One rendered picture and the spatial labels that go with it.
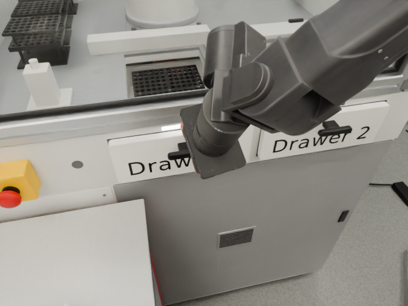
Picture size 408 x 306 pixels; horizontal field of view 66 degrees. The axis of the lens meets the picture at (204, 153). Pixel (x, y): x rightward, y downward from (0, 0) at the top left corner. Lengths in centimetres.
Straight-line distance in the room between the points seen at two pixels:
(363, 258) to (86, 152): 133
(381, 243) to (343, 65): 152
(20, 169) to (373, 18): 59
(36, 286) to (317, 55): 60
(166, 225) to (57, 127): 40
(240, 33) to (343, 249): 139
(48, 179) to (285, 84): 55
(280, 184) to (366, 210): 103
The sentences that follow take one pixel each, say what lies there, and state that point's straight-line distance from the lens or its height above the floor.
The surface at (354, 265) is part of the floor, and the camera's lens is 163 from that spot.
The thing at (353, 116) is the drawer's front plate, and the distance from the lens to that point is 76.
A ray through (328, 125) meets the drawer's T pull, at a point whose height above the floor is 91.
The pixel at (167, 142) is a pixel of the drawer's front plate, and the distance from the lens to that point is 62.
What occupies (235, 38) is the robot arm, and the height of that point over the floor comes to 118.
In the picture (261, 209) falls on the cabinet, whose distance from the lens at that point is 92.
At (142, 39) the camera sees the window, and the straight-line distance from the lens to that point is 54.
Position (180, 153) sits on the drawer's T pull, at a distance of 60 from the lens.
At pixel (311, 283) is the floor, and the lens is 152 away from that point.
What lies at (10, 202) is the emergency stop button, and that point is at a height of 88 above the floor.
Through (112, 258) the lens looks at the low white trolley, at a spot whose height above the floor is 76.
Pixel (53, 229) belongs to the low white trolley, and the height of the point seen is 76.
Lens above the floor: 133
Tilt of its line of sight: 44 degrees down
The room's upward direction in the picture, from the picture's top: straight up
